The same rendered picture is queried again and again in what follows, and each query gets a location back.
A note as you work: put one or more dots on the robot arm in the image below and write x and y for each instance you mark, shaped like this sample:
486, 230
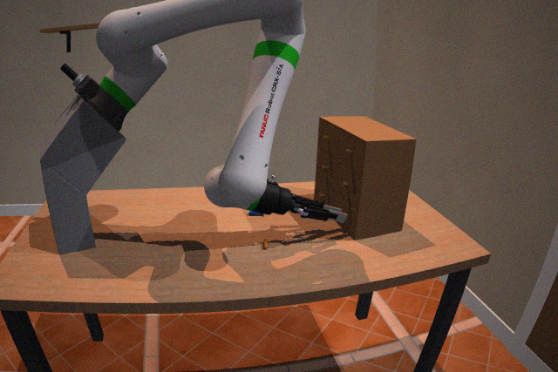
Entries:
128, 39

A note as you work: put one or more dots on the dark brown drawer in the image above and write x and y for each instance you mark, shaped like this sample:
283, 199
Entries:
324, 193
348, 184
354, 157
327, 167
330, 140
350, 222

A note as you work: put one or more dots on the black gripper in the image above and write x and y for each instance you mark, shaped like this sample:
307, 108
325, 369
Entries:
291, 202

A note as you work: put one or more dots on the brown wooden chest of drawers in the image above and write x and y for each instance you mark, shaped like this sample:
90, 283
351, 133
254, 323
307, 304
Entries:
386, 177

